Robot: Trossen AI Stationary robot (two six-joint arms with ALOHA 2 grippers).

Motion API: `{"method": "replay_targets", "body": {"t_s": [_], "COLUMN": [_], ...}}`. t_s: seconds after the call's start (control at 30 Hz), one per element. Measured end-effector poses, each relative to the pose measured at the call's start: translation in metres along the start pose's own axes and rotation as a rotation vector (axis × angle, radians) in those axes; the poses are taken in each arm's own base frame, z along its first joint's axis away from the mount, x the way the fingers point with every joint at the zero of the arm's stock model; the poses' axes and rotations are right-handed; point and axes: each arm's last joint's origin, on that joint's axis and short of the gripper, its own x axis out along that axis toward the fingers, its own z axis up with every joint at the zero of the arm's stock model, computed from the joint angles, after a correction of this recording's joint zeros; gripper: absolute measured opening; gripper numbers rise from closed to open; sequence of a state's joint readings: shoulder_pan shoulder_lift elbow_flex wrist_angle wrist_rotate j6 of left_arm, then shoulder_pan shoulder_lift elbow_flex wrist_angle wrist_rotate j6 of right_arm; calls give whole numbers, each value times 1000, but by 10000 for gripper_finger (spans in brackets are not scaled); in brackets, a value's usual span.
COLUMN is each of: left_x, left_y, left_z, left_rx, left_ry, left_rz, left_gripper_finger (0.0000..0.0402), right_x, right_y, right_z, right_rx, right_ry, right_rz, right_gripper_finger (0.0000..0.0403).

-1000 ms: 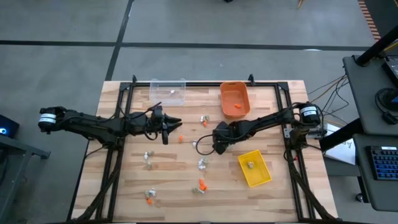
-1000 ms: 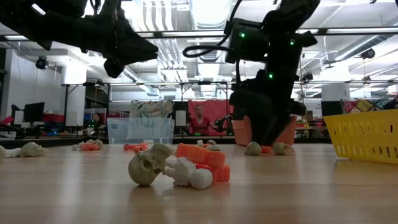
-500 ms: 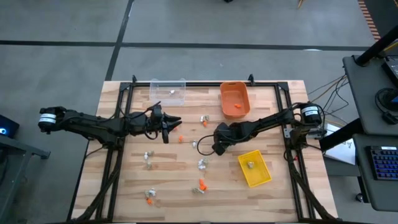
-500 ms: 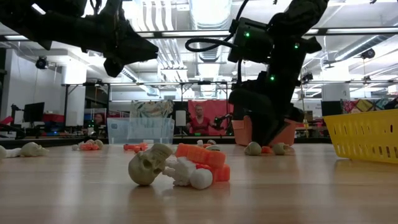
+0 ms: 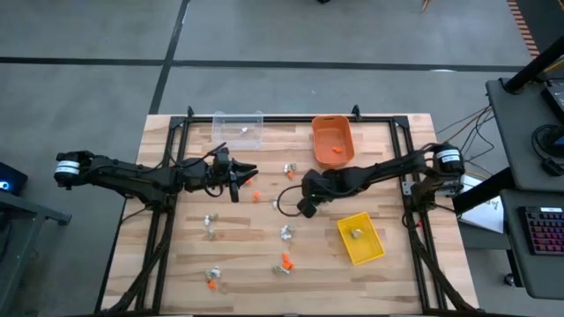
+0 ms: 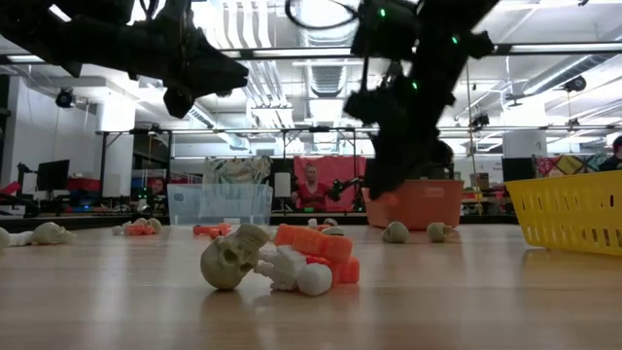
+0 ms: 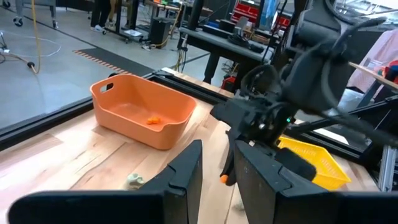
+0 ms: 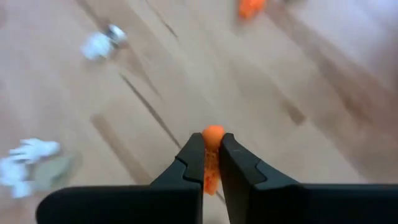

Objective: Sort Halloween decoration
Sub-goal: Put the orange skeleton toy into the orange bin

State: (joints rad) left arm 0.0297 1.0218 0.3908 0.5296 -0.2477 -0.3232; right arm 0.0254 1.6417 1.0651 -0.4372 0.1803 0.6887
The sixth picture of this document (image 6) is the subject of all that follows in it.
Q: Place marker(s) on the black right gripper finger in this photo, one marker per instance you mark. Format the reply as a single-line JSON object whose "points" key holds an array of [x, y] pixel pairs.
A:
{"points": [[379, 177], [405, 171]]}

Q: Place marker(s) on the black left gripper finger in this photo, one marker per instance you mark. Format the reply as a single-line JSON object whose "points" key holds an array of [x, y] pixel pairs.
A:
{"points": [[218, 63], [214, 85]]}

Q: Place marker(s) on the small beige plastic skull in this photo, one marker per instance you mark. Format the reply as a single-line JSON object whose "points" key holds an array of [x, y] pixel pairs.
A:
{"points": [[51, 233], [396, 232], [228, 262], [154, 224], [333, 231], [330, 222], [438, 232]]}

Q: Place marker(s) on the yellow plastic basket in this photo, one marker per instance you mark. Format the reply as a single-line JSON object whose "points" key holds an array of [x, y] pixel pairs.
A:
{"points": [[544, 189]]}

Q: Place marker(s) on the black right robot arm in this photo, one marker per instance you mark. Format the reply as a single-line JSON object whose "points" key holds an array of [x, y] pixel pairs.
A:
{"points": [[437, 29]]}

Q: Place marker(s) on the black background robot arm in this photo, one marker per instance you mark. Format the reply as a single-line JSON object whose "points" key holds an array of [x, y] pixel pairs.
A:
{"points": [[342, 187]]}

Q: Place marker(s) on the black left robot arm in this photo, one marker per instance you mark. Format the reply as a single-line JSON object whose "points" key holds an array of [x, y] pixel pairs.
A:
{"points": [[97, 46]]}

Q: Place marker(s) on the orange plastic bin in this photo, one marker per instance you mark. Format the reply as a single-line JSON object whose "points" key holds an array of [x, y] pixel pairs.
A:
{"points": [[427, 204]]}

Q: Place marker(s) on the red backdrop cloth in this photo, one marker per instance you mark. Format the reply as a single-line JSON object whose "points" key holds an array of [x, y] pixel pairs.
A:
{"points": [[340, 167]]}

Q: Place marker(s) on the person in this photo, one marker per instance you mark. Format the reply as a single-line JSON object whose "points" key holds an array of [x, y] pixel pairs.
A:
{"points": [[156, 187], [311, 189], [613, 155]]}

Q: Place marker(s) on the black overhead gantry beam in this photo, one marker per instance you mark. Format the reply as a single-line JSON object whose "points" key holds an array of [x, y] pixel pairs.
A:
{"points": [[291, 54]]}

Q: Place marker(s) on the brown cardboard box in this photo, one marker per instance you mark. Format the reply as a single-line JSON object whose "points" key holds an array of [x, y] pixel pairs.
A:
{"points": [[478, 181]]}

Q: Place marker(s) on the LED light bar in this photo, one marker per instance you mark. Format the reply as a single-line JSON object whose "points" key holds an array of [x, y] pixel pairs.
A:
{"points": [[301, 52], [563, 47], [24, 58]]}

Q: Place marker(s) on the patterned hanging cloth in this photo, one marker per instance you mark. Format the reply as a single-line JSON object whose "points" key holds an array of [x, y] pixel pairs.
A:
{"points": [[237, 170]]}

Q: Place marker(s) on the white sign board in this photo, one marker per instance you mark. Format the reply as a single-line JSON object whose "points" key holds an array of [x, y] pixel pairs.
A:
{"points": [[282, 185]]}

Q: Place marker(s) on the black computer monitor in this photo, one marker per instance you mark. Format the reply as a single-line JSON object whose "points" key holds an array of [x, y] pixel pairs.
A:
{"points": [[52, 175], [517, 169]]}

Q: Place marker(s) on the clear plastic bin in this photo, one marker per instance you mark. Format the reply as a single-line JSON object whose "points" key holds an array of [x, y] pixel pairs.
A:
{"points": [[218, 204]]}

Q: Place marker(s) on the red storage bin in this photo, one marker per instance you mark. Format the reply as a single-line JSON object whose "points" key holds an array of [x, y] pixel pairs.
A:
{"points": [[82, 184]]}

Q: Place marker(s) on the colourful patchwork quilt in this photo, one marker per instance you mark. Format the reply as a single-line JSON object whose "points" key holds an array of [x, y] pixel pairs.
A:
{"points": [[566, 165]]}

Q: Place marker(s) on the black background rig frame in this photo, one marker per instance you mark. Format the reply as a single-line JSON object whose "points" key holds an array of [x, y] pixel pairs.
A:
{"points": [[311, 129]]}

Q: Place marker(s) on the silver ventilation duct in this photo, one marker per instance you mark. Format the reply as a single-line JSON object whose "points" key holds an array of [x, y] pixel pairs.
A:
{"points": [[328, 78]]}

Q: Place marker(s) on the black ceiling camera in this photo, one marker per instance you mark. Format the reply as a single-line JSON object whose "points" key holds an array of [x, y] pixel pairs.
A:
{"points": [[64, 98], [576, 83]]}

